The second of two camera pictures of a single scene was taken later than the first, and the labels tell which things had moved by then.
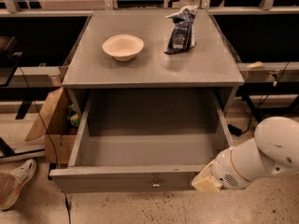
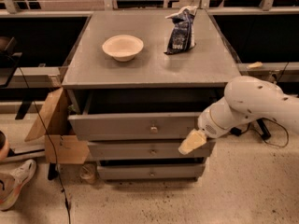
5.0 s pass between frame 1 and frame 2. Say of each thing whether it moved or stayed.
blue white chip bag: stayed
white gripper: moved
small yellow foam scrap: stayed
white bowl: stayed
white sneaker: stayed
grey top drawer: moved
